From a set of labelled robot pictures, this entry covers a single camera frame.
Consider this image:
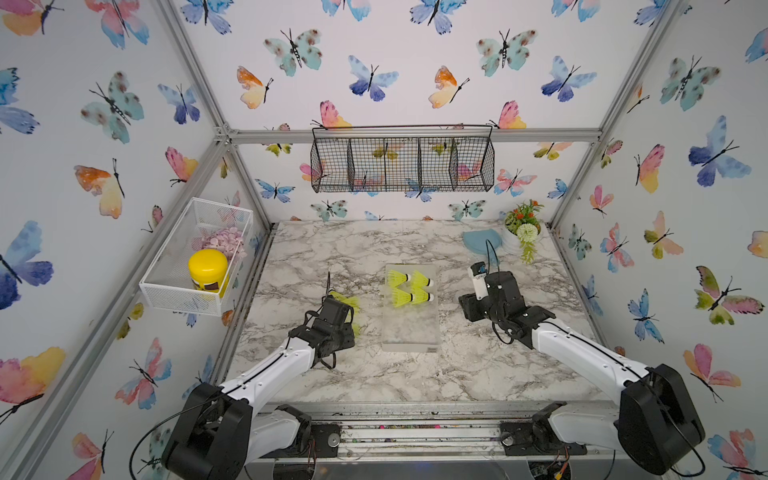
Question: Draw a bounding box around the white potted artificial plant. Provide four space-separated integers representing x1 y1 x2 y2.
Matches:
504 200 543 264

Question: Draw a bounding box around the white mesh wall basket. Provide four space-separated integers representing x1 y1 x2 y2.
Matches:
140 198 253 316

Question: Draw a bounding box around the translucent plastic storage box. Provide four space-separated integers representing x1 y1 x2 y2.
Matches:
379 264 441 353

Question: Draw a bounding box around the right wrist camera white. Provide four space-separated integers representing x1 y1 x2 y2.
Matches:
468 262 488 301

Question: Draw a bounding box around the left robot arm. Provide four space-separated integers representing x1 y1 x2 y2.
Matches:
160 295 355 479

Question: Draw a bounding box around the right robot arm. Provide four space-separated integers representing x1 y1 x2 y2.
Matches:
459 262 705 475

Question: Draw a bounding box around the light blue dustpan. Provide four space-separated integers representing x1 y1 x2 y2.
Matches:
462 229 502 255

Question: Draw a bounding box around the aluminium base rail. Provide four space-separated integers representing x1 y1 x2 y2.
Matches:
239 407 673 466

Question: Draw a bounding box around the yellow shuttlecock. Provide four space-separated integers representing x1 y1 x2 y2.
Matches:
330 291 360 311
411 287 433 305
410 270 433 289
392 288 413 308
387 269 410 288

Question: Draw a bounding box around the yellow lidded jar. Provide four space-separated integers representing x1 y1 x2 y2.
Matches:
188 250 229 296

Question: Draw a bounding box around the black wire wall basket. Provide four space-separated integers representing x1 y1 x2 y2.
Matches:
308 124 495 195

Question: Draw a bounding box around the pink flower ball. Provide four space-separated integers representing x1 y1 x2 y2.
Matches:
201 227 247 261

